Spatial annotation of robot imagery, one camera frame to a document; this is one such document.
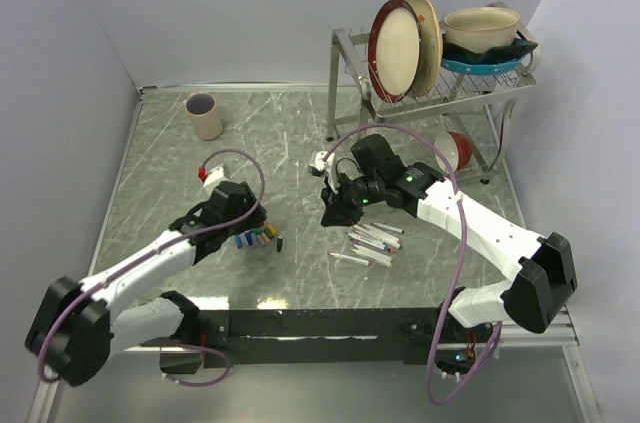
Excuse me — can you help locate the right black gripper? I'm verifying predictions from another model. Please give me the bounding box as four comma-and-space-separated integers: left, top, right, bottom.
321, 170, 384, 227

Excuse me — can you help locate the grey marker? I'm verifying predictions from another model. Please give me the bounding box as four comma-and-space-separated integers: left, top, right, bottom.
353, 245, 392, 261

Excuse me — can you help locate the black cap marker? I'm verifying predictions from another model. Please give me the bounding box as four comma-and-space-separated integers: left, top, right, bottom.
372, 222, 404, 234

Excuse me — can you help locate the pink cap marker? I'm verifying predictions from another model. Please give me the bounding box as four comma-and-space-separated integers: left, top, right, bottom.
328, 252, 373, 267

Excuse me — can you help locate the yellow cap marker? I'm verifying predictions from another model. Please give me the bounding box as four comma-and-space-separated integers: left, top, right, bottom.
363, 255, 393, 268

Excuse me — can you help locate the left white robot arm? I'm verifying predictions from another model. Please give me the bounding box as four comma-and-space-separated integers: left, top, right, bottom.
25, 180, 266, 386

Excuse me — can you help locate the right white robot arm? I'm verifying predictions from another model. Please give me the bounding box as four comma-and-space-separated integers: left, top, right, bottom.
309, 134, 578, 341

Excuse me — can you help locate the beige cylindrical cup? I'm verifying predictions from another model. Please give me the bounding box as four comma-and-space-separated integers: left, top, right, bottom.
185, 93, 224, 141

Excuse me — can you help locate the red white bowl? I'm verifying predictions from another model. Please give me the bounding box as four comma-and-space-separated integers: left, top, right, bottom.
435, 131, 472, 172

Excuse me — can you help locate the red rimmed white plate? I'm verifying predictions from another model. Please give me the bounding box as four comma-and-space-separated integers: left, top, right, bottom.
367, 0, 422, 104

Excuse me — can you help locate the steel dish rack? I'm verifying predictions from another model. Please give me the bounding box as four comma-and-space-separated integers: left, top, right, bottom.
326, 28, 541, 184

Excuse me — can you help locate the blue baking dish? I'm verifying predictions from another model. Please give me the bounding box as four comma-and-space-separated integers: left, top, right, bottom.
441, 31, 538, 76

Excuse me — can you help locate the beige plate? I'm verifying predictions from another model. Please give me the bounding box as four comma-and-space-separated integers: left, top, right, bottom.
407, 0, 443, 98

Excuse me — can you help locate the beige ceramic bowl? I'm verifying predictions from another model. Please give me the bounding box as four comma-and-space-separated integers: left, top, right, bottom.
443, 7, 520, 52

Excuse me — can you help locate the dark blue cloth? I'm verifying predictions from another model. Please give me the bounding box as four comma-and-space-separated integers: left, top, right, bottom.
442, 31, 538, 64

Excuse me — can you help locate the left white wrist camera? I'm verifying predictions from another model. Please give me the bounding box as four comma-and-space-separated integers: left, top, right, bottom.
198, 164, 229, 197

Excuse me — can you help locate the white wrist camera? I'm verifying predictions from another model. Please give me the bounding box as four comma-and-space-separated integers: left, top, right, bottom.
198, 164, 229, 197
308, 151, 339, 193

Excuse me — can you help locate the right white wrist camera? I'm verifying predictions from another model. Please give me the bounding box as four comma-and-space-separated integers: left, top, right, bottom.
308, 151, 339, 193

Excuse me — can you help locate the black base frame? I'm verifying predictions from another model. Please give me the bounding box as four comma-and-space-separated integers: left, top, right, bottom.
144, 292, 501, 377

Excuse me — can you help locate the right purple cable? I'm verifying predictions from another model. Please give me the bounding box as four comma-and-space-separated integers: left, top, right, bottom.
324, 123, 503, 405

